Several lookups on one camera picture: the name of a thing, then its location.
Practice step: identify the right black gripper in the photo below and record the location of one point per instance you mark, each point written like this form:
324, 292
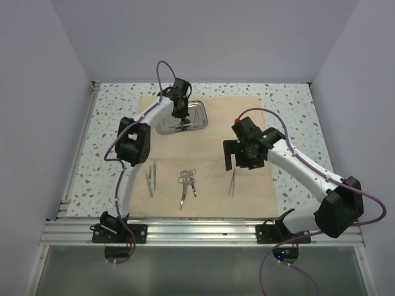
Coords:
232, 147

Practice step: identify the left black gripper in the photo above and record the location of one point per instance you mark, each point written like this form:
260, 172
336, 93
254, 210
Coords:
183, 114

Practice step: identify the steel instrument tray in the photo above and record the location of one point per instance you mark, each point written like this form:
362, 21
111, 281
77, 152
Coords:
197, 116

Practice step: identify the steel forceps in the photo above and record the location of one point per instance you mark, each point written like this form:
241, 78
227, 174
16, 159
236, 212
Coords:
231, 189

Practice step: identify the steel surgical scissors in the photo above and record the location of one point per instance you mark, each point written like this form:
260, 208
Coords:
191, 181

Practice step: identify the beige cloth wrap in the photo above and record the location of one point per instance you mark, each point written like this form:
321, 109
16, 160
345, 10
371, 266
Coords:
202, 149

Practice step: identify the steel needle holder clamp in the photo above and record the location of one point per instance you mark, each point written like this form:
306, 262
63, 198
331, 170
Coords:
182, 180

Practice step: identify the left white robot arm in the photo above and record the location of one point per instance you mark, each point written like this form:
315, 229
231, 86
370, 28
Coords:
133, 145

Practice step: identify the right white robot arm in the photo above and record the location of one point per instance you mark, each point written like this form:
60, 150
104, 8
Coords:
341, 204

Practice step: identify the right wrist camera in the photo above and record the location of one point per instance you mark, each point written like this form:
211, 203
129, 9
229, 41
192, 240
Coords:
246, 130

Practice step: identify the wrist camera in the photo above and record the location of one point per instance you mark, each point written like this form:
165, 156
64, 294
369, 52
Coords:
182, 87
246, 130

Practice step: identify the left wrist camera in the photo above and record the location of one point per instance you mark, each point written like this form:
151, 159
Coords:
182, 87

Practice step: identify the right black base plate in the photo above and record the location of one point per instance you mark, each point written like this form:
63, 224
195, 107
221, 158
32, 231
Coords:
274, 232

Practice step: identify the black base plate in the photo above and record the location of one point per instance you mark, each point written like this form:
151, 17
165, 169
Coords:
105, 235
274, 232

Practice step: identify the aluminium rail frame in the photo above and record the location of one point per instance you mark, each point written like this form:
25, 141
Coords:
161, 232

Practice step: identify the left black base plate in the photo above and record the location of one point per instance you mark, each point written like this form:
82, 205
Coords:
105, 235

